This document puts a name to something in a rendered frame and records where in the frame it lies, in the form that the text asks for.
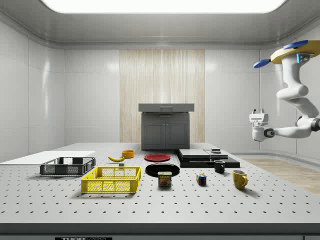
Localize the black plate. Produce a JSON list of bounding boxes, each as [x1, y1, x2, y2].
[[145, 163, 181, 178]]

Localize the red plate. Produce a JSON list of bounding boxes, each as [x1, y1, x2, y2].
[[144, 153, 172, 162]]

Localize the puzzle cube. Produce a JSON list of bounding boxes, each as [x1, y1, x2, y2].
[[196, 172, 208, 186]]

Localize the white cabinet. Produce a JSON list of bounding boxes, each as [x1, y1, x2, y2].
[[140, 111, 191, 151]]

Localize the flat-sided can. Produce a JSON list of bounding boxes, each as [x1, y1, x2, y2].
[[157, 171, 173, 188]]

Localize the yellow mug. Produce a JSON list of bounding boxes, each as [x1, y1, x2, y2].
[[232, 169, 249, 190]]

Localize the black mug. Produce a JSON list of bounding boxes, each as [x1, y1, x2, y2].
[[213, 159, 226, 174]]

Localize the dark grey basket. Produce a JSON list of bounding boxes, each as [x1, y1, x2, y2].
[[39, 156, 97, 178]]

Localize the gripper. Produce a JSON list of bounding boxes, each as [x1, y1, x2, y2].
[[248, 107, 270, 127]]

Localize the drone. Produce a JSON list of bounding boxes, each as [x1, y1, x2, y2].
[[253, 39, 320, 69]]

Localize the banana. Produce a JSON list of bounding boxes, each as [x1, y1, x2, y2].
[[107, 155, 127, 163]]

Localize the white board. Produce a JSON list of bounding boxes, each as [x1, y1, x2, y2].
[[0, 150, 97, 166]]

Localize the yellow basket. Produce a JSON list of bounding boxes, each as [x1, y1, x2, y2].
[[80, 166, 142, 194]]

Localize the black stove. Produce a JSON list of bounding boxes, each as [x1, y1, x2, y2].
[[176, 147, 241, 169]]

